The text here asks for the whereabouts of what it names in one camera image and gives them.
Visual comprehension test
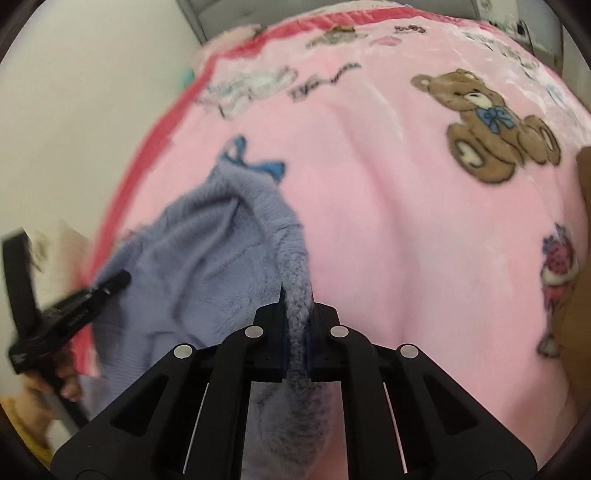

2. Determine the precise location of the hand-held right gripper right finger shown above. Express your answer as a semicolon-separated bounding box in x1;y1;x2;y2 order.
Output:
310;301;540;480

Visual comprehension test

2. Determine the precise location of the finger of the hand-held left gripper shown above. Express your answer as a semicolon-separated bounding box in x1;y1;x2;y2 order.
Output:
44;270;133;334

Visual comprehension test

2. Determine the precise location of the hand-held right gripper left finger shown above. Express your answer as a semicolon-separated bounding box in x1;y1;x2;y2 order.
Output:
52;299;284;480

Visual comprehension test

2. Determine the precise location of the blue-grey knit sweater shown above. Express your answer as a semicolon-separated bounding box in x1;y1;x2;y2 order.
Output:
78;164;345;480

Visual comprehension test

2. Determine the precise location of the person's left forearm yellow sleeve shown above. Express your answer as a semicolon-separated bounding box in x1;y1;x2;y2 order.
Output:
0;392;58;467

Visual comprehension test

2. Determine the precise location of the person's left hand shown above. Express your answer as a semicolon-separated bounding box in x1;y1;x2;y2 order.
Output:
23;351;85;404

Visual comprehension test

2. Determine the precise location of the white crumpled cloth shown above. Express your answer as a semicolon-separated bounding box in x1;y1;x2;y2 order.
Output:
23;220;93;308

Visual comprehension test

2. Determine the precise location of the pink printed blanket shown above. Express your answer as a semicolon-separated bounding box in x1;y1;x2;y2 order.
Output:
69;4;583;467

